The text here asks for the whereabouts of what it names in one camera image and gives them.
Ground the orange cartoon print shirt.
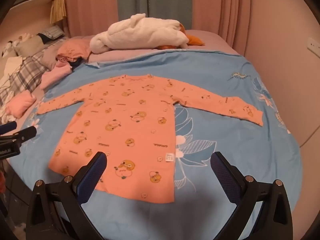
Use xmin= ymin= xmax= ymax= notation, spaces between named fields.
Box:
xmin=37 ymin=75 xmax=263 ymax=204

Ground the folded pink garment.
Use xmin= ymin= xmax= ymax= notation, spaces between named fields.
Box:
xmin=5 ymin=90 xmax=36 ymax=119

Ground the plaid grey blanket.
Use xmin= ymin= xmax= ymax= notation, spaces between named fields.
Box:
xmin=0 ymin=36 xmax=68 ymax=124

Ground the light pink garment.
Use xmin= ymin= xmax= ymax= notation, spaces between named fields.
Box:
xmin=40 ymin=61 xmax=72 ymax=90

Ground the black white plush toy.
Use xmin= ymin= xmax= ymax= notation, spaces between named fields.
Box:
xmin=1 ymin=33 xmax=33 ymax=58

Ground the salmon crumpled garment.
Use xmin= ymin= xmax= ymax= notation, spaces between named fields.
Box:
xmin=56 ymin=39 xmax=91 ymax=62

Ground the grey striped pillow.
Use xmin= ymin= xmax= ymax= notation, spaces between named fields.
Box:
xmin=37 ymin=25 xmax=65 ymax=44

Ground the yellow curtain tassel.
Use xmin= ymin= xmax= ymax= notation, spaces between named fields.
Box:
xmin=50 ymin=0 xmax=67 ymax=24

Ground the white plush blanket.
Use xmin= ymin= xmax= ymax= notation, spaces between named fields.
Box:
xmin=89 ymin=13 xmax=189 ymax=54

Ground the orange plush toy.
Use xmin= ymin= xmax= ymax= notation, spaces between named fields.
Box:
xmin=157 ymin=24 xmax=205 ymax=50

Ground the pink quilt under sheet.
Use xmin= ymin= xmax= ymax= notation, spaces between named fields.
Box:
xmin=37 ymin=29 xmax=242 ymax=98

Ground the pink curtain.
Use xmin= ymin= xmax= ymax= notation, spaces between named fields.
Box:
xmin=65 ymin=0 xmax=251 ymax=55

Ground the white wall socket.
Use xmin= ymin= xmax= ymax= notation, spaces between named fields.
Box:
xmin=307 ymin=37 xmax=320 ymax=57

